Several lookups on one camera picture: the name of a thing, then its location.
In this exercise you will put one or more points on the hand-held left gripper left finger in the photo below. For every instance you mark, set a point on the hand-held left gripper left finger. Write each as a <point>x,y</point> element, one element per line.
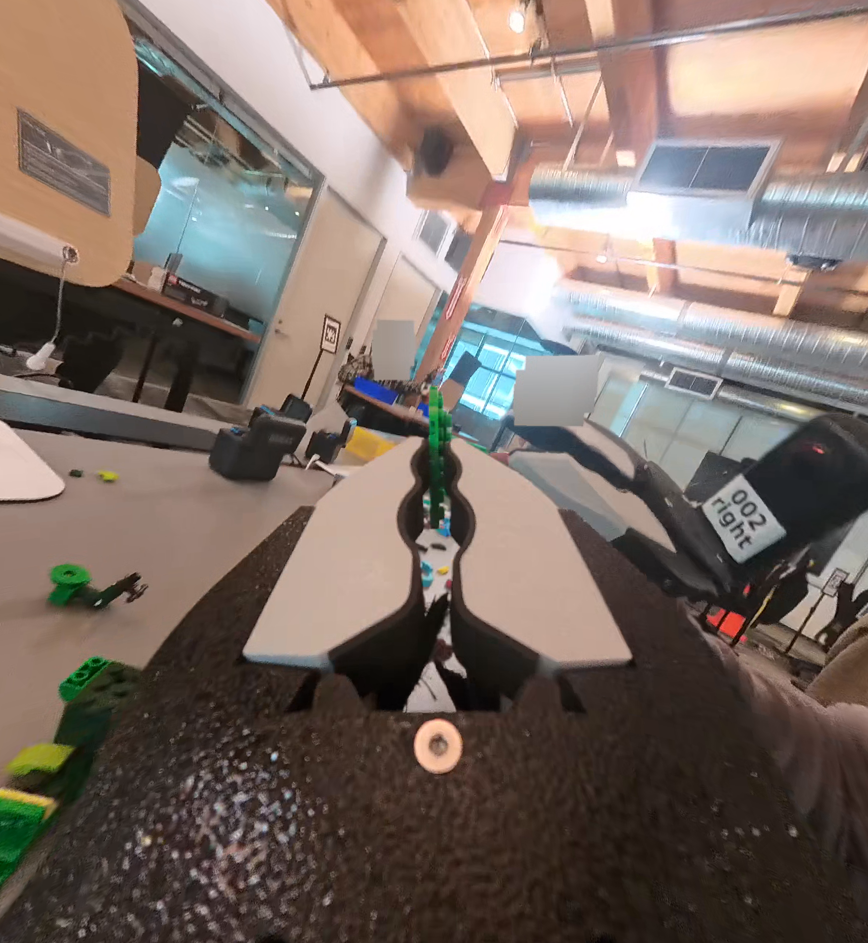
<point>330,574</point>

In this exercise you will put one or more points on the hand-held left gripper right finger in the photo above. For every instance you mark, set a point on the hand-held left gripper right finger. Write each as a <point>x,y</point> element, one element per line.
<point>544,582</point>

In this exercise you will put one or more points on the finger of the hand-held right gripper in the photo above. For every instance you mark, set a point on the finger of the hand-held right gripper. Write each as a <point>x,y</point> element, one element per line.
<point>566,479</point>

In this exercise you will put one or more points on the green lego leaf piece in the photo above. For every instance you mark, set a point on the green lego leaf piece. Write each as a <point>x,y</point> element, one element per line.
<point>439,427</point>

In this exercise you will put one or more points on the person's right forearm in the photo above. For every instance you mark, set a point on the person's right forearm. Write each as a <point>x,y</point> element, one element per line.
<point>809,773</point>

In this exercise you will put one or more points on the group of teal lego pieces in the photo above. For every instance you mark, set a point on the group of teal lego pieces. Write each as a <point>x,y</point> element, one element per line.
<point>428,573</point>

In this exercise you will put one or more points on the yellow lego set box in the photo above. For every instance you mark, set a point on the yellow lego set box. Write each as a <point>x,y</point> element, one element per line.
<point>371,442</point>

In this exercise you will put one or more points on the green round lego assembly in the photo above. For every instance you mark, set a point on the green round lego assembly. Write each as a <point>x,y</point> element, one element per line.
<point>73,582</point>

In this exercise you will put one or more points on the black lego set box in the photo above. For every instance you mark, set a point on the black lego set box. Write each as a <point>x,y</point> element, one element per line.
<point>190,292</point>

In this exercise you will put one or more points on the green lego build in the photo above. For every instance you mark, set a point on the green lego build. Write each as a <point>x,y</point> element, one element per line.
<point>6,832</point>

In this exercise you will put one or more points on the printed tag sign stand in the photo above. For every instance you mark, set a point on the printed tag sign stand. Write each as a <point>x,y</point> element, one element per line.
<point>833,583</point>
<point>330,335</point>

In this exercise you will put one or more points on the blue plastic bin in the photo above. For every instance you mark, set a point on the blue plastic bin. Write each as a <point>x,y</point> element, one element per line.
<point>375,387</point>

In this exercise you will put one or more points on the wooden office table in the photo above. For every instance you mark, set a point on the wooden office table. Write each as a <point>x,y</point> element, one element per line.
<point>205,318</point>

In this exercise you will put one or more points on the ceiling air vent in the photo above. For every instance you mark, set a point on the ceiling air vent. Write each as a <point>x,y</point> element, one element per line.
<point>706,166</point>

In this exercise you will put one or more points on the wood-look desk lamp white base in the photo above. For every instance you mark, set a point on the wood-look desk lamp white base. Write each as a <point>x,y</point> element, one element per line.
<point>36,88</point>

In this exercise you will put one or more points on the silver air duct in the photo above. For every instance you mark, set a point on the silver air duct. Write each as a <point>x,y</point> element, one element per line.
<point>736,335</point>
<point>809,210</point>

